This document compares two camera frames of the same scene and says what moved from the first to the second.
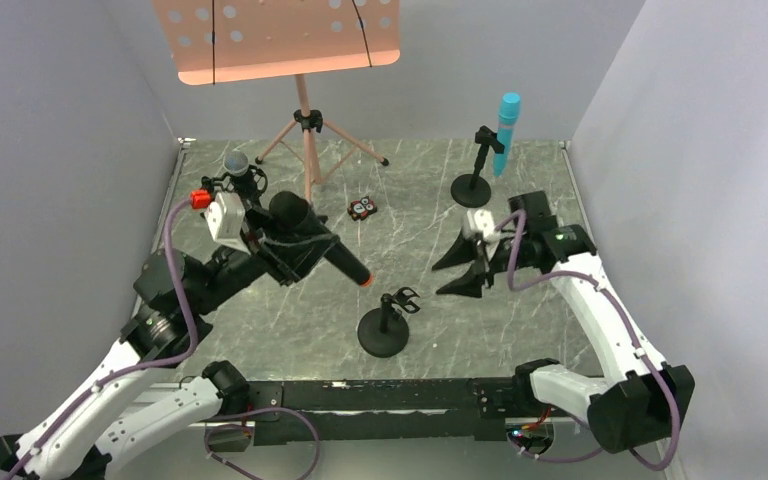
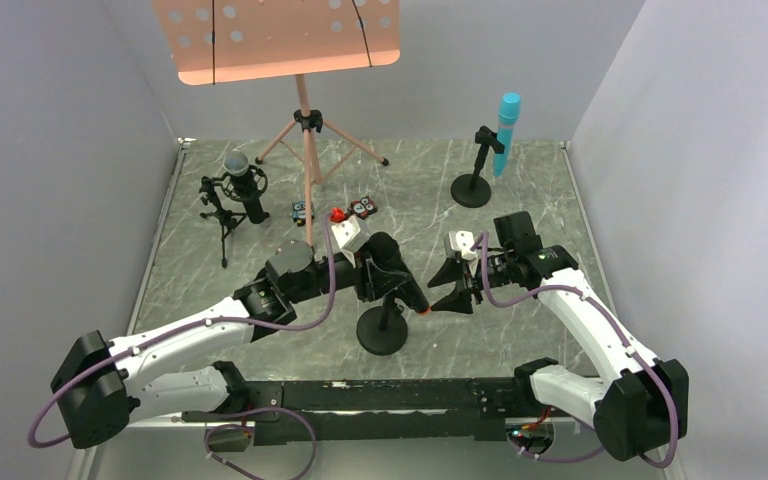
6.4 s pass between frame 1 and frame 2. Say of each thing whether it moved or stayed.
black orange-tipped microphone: moved
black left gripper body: moved
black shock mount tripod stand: stayed
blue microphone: stayed
